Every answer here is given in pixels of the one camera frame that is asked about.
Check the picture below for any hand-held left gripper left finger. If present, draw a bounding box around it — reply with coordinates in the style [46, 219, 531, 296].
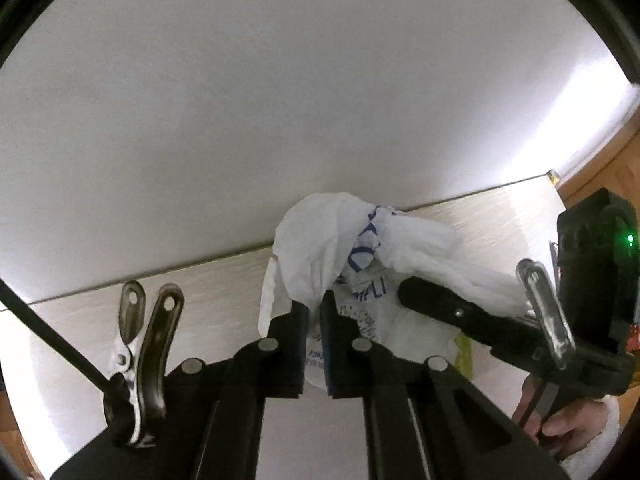
[50, 300, 309, 480]

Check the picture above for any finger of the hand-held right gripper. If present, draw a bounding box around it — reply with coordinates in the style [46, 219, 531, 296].
[397, 276, 546, 376]

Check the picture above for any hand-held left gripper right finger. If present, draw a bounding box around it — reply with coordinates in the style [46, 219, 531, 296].
[320, 291, 571, 480]

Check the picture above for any white plastic bag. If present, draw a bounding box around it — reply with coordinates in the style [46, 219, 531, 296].
[258, 191, 538, 391]

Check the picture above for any person's right hand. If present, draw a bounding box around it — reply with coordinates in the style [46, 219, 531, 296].
[511, 377, 608, 453]

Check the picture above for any yellow-green plastic wrapper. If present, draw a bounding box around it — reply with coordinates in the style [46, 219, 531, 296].
[452, 335, 475, 381]

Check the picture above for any metal spring clip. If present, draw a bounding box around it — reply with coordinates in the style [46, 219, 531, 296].
[102, 280, 186, 448]
[515, 258, 577, 368]

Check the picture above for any brown wooden door frame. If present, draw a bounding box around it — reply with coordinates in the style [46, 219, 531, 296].
[555, 110, 640, 221]

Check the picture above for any black cable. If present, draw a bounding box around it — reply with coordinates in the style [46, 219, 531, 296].
[0, 277, 116, 401]

